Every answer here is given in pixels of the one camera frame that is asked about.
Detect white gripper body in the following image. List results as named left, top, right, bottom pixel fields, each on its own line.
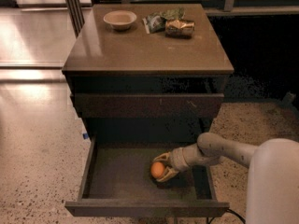
left=169, top=147, right=190, bottom=172

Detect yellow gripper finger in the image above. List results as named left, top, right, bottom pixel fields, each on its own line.
left=153, top=152, right=170, bottom=166
left=156, top=167, right=178, bottom=183

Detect orange fruit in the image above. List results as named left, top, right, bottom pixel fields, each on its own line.
left=150, top=161, right=165, bottom=179

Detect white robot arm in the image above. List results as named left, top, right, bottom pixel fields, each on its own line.
left=154, top=133, right=299, bottom=224

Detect dark wooden drawer cabinet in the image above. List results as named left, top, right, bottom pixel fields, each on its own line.
left=61, top=3, right=235, bottom=224

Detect closed top drawer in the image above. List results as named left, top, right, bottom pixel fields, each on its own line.
left=71, top=93, right=224, bottom=119

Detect blue tape piece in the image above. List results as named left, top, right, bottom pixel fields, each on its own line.
left=82, top=133, right=89, bottom=139

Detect green snack bag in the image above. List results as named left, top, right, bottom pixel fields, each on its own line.
left=142, top=7, right=185, bottom=34

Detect white ceramic bowl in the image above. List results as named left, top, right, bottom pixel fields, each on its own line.
left=104, top=10, right=136, bottom=31

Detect black cable on floor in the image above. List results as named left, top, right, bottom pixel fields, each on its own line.
left=206, top=208, right=247, bottom=224

